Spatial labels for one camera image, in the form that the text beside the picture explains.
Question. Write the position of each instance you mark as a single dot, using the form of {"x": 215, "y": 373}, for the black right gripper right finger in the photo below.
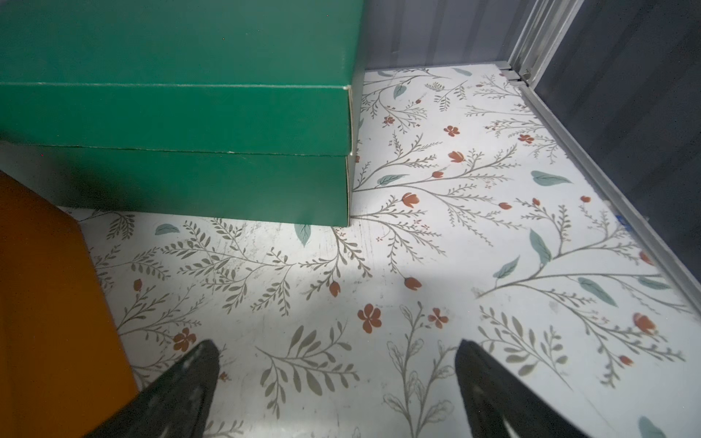
{"x": 497, "y": 402}

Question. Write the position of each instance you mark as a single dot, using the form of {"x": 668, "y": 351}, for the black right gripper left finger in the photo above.
{"x": 177, "y": 404}

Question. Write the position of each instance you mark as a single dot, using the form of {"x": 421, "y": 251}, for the orange shoebox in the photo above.
{"x": 63, "y": 368}

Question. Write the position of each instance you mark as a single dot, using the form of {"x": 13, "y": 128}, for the green shoebox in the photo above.
{"x": 231, "y": 109}

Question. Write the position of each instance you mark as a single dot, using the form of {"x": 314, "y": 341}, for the aluminium frame rail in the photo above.
{"x": 618, "y": 83}

